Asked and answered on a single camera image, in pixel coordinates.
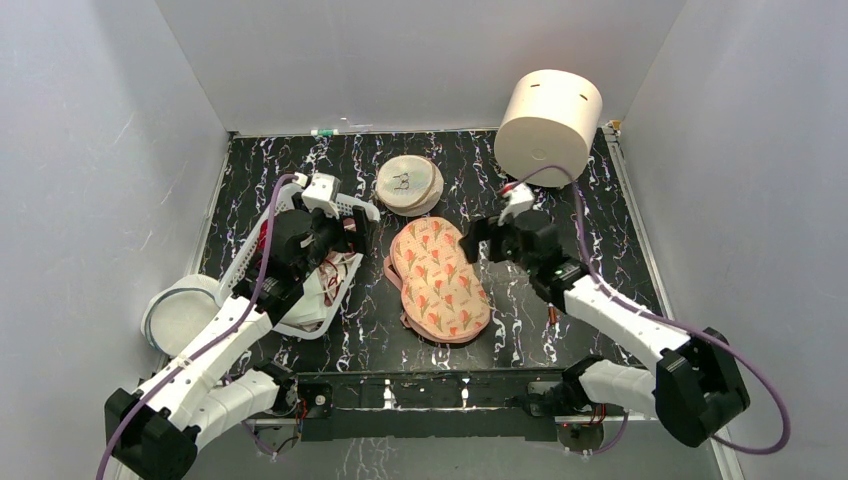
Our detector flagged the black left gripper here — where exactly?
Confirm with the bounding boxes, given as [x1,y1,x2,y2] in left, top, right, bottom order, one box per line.
[295,193,376,282]

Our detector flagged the pink floral mesh laundry bag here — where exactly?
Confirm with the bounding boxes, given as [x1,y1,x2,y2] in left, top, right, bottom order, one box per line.
[383,217,492,344]

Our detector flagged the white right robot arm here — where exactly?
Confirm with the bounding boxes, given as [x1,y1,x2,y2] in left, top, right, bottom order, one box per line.
[458,210,750,447]

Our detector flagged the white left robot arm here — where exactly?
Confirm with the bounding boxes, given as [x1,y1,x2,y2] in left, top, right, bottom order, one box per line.
[101,197,380,479]

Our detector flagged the round white mesh laundry bag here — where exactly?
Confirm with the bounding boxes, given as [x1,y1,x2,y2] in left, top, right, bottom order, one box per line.
[375,155,445,217]

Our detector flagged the round white mesh bag left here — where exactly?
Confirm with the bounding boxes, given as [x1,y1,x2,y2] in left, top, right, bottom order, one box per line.
[140,274,219,357]

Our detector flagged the pink and white bras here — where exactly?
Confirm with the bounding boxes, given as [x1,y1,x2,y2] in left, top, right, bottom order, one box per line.
[282,252,362,332]

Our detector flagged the red garment in basket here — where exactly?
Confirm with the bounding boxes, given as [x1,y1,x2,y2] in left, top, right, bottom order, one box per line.
[256,220,268,254]

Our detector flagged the small red white marker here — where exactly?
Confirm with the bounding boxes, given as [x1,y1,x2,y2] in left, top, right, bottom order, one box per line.
[548,305,559,326]

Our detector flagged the large cream cylinder drum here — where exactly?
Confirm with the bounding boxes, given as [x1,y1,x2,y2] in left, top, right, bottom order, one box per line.
[494,69,603,188]

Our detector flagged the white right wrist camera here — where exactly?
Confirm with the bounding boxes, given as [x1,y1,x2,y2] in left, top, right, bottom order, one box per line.
[498,182,535,226]

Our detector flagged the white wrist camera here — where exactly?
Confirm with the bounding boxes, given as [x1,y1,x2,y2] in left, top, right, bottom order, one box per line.
[498,182,535,226]
[301,173,340,218]

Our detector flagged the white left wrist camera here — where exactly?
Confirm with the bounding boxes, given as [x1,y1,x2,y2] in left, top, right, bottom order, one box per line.
[301,173,340,218]

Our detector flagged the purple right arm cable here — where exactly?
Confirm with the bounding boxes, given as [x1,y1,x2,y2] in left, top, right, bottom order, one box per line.
[510,164,792,457]

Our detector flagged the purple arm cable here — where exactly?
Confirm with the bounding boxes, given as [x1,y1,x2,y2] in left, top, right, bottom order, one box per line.
[95,173,309,480]
[510,164,792,457]

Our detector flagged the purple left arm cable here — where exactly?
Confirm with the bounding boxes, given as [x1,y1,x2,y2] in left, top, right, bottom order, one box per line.
[95,173,309,480]

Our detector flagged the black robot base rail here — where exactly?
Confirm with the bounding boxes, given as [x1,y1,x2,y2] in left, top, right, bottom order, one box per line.
[129,367,730,458]

